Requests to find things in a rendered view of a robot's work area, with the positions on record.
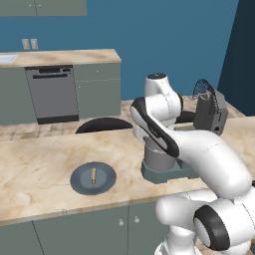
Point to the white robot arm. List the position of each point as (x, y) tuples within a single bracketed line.
[(212, 159)]

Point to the grey mixer bowl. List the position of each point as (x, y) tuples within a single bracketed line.
[(160, 161)]

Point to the teal stand mixer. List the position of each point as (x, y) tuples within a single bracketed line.
[(159, 176)]

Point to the yellow butter stick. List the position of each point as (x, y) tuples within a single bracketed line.
[(93, 176)]

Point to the green base cupboard run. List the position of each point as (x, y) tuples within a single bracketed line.
[(98, 89)]

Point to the grey-blue round plate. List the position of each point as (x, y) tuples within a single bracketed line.
[(81, 181)]

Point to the grey dishwasher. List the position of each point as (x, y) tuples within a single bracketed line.
[(53, 96)]

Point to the dark grey box appliance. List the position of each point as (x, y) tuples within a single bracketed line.
[(209, 114)]

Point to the white cupboard knob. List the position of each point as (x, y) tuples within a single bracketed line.
[(121, 222), (136, 219)]

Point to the narrow green cupboard door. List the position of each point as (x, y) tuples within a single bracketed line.
[(142, 235)]

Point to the wide green cupboard door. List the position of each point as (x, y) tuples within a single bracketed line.
[(83, 232)]

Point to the white sink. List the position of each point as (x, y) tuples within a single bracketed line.
[(6, 58)]

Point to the green cupboard door without knob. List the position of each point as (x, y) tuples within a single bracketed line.
[(16, 240)]

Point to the beige wall socket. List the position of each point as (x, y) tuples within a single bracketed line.
[(34, 43), (26, 44)]

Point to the green wall cupboards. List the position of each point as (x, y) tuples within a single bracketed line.
[(43, 7)]

